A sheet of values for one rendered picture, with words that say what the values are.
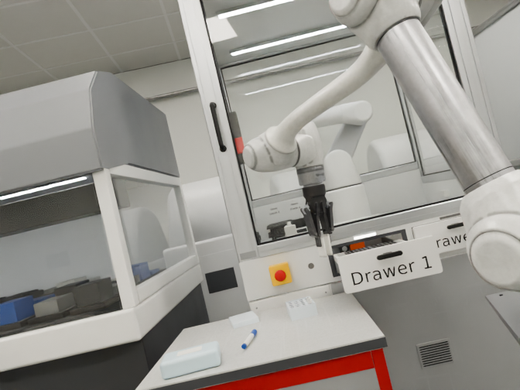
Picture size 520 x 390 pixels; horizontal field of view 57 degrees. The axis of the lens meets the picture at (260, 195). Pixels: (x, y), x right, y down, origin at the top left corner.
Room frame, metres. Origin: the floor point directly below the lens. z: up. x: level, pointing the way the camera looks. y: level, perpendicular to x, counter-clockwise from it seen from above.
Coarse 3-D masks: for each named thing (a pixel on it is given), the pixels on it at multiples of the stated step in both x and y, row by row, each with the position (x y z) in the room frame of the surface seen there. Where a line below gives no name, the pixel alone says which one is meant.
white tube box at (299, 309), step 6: (294, 300) 1.60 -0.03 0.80; (300, 300) 1.58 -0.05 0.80; (312, 300) 1.53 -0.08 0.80; (288, 306) 1.52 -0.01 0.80; (294, 306) 1.51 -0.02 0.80; (300, 306) 1.48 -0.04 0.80; (306, 306) 1.48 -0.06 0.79; (312, 306) 1.49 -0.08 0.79; (288, 312) 1.56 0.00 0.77; (294, 312) 1.48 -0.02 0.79; (300, 312) 1.48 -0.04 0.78; (306, 312) 1.48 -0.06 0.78; (312, 312) 1.48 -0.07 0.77; (294, 318) 1.48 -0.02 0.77; (300, 318) 1.48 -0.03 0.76
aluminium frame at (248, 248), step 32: (192, 0) 1.76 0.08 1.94; (448, 0) 1.72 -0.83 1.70; (192, 32) 1.76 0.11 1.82; (448, 32) 1.73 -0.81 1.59; (480, 64) 1.72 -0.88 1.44; (480, 96) 1.72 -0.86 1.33; (224, 128) 1.76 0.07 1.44; (224, 160) 1.76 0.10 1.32; (224, 192) 1.76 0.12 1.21; (352, 224) 1.74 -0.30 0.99; (384, 224) 1.73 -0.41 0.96; (256, 256) 1.76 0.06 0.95
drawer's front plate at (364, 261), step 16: (416, 240) 1.40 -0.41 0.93; (432, 240) 1.40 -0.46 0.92; (352, 256) 1.41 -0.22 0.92; (368, 256) 1.40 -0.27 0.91; (400, 256) 1.40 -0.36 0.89; (416, 256) 1.40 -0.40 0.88; (432, 256) 1.40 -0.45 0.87; (352, 272) 1.41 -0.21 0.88; (384, 272) 1.40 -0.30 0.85; (416, 272) 1.40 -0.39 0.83; (432, 272) 1.40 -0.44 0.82; (352, 288) 1.41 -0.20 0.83; (368, 288) 1.41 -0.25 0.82
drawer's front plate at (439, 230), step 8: (424, 224) 1.73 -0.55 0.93; (432, 224) 1.71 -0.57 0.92; (440, 224) 1.71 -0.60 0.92; (448, 224) 1.71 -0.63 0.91; (416, 232) 1.71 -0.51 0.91; (424, 232) 1.71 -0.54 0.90; (432, 232) 1.71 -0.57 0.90; (440, 232) 1.71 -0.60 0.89; (448, 232) 1.71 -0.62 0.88; (456, 232) 1.71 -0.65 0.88; (464, 232) 1.71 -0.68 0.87; (456, 240) 1.71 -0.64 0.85; (464, 240) 1.71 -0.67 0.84; (440, 248) 1.71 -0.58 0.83; (448, 248) 1.71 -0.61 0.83; (456, 248) 1.71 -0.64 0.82
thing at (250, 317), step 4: (248, 312) 1.69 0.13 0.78; (252, 312) 1.67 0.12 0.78; (232, 316) 1.67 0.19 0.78; (236, 316) 1.66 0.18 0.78; (240, 316) 1.64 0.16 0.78; (244, 316) 1.63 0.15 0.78; (248, 316) 1.61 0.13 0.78; (252, 316) 1.60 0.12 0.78; (256, 316) 1.59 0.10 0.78; (232, 320) 1.61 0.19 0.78; (236, 320) 1.60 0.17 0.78; (240, 320) 1.58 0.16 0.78; (244, 320) 1.57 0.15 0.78; (248, 320) 1.57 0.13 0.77; (252, 320) 1.57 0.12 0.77; (256, 320) 1.58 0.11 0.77; (232, 324) 1.58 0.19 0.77; (236, 324) 1.56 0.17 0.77; (240, 324) 1.57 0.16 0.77; (244, 324) 1.57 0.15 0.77; (248, 324) 1.57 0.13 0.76
